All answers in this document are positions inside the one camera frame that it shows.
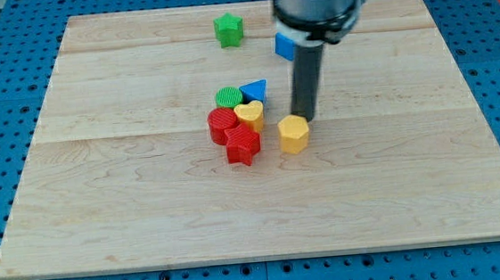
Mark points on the red star block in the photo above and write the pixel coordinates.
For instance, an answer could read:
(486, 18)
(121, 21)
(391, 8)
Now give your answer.
(243, 143)

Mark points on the green star block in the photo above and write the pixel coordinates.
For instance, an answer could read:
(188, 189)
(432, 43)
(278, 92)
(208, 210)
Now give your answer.
(229, 30)

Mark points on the green cylinder block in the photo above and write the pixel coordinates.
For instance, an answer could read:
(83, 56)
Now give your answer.
(228, 97)

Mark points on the yellow heart block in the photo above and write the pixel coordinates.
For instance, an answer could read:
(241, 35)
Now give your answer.
(252, 114)

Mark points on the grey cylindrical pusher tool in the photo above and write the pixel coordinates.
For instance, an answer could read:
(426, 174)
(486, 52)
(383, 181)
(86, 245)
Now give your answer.
(305, 80)

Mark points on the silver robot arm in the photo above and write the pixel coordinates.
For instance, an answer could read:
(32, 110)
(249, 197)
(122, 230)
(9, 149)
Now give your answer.
(313, 22)

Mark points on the wooden board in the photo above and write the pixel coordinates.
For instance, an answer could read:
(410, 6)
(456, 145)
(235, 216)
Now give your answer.
(123, 177)

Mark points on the blue cube block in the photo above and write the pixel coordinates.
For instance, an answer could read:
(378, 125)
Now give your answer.
(284, 46)

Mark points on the blue triangle block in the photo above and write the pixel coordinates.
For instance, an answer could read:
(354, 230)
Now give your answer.
(255, 90)

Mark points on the yellow hexagon block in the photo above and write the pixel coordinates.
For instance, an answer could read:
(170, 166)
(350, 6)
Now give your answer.
(293, 134)

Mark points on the red cylinder block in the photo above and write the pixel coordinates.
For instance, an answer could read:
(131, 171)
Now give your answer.
(219, 120)

